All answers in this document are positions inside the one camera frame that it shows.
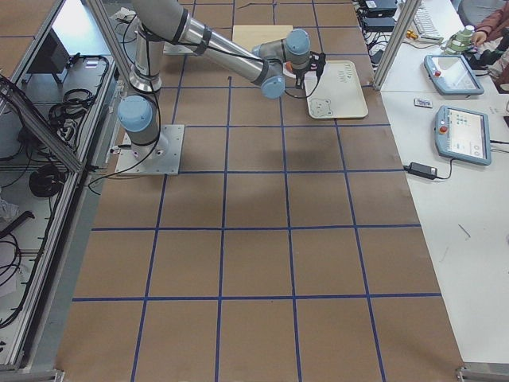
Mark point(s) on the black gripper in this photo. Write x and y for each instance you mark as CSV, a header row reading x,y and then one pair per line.
x,y
299,72

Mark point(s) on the white round plate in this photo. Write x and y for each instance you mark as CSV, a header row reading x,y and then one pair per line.
x,y
288,70

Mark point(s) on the cream bear tray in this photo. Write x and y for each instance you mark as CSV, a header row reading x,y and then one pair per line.
x,y
338,94

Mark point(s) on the bamboo cutting board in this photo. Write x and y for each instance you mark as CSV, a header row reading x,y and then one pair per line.
x,y
248,36

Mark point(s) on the gold cylinder tool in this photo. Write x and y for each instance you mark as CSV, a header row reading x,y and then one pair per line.
x,y
410,34

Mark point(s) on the white keyboard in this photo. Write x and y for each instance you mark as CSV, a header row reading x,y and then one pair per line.
x,y
424,28

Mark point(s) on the far teach pendant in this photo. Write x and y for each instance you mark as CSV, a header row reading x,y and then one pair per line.
x,y
452,76

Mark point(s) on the teach pendant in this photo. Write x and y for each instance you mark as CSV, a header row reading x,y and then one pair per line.
x,y
452,76
463,135

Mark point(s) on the black power adapter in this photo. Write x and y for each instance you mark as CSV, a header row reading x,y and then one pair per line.
x,y
421,170

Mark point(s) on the near teach pendant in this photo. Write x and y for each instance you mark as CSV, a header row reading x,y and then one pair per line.
x,y
463,135

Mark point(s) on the aluminium frame post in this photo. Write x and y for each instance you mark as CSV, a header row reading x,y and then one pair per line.
x,y
405,18

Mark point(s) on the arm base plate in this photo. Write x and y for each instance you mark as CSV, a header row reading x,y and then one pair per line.
x,y
162,158

